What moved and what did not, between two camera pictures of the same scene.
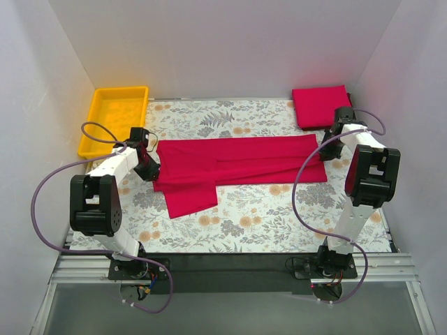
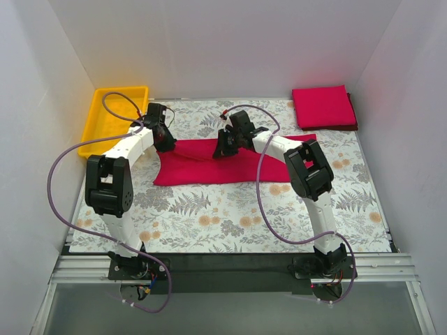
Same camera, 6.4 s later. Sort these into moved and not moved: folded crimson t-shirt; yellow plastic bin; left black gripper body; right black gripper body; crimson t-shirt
Moved: left black gripper body; crimson t-shirt; right black gripper body
Not moved: folded crimson t-shirt; yellow plastic bin
